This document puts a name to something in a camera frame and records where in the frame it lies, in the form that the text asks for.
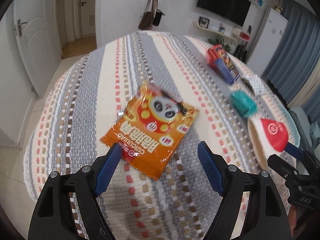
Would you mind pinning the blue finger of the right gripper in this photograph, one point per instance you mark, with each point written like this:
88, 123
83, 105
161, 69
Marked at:
294, 151

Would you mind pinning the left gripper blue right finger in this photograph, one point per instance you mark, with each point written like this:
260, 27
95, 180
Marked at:
210, 167

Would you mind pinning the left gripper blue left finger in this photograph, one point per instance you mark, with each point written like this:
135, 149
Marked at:
105, 167

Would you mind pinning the orange panda snack bag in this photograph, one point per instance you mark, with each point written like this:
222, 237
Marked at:
151, 128

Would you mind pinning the teal clay bag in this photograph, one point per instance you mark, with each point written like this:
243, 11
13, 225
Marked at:
243, 104

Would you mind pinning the white room door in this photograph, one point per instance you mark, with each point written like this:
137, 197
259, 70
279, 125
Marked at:
38, 41

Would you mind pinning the light blue laundry basket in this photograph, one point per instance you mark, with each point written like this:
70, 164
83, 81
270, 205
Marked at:
286, 118

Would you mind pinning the teal sofa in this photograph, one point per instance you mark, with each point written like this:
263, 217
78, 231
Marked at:
308, 131

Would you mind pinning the striped woven sofa cover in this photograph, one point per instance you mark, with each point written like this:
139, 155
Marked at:
88, 100

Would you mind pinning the white black-dotted tissue pack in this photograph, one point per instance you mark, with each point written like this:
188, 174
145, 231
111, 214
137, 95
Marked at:
255, 84

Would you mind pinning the blue window curtain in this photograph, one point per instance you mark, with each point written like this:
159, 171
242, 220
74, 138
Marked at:
297, 55

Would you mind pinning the black acoustic guitar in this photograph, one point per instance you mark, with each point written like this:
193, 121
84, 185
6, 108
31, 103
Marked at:
241, 52

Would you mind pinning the red cartoon card box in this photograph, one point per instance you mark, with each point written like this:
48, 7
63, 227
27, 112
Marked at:
215, 52

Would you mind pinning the white refrigerator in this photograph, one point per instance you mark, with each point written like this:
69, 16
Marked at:
266, 41

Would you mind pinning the potted green plant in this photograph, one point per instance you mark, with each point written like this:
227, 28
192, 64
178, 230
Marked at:
218, 40

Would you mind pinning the brown hanging handbag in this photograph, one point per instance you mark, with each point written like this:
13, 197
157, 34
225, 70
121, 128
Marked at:
147, 18

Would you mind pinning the framed butterfly picture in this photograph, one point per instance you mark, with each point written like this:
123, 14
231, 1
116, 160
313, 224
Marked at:
203, 22

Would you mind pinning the black hanging bag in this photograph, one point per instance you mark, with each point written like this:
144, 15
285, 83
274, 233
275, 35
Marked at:
157, 17

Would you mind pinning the red white wall box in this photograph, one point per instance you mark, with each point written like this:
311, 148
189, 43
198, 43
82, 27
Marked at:
240, 35

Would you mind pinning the white curved wall shelf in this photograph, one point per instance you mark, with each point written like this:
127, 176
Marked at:
225, 36

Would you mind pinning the black wall television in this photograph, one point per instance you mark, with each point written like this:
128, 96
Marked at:
233, 10

